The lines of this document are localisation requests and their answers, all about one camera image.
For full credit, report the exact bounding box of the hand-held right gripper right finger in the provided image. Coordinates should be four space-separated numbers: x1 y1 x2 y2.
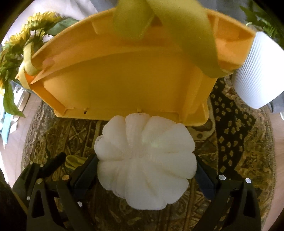
191 157 262 231

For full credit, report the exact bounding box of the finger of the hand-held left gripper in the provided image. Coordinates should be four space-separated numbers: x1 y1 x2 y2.
42 152 67 175

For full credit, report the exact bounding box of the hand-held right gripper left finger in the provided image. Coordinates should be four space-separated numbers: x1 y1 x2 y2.
27 155 99 231

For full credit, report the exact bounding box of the white pumpkin plush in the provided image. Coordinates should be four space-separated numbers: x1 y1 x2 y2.
94 113 198 210

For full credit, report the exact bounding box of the orange plastic crate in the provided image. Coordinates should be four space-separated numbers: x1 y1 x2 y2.
17 8 256 127

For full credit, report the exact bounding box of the patterned fringed table cloth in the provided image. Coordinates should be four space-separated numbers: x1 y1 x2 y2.
21 78 275 231

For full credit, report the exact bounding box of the white ribbed plant pot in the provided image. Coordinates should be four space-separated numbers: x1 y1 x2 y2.
232 31 284 109

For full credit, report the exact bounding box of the sunflower bouquet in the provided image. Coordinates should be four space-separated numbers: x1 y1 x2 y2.
0 12 80 118

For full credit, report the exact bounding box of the green ribbon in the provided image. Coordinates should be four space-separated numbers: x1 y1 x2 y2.
113 0 229 79

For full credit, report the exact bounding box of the beige curtain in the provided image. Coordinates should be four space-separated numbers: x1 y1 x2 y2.
60 0 118 21

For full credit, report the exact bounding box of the green potted plant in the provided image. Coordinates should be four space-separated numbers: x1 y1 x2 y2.
240 0 280 42

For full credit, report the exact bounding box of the grey curtain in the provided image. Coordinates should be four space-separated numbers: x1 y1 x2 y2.
200 0 251 29

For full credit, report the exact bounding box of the yellow ribbon handle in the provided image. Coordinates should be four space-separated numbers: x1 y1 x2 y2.
19 42 40 76

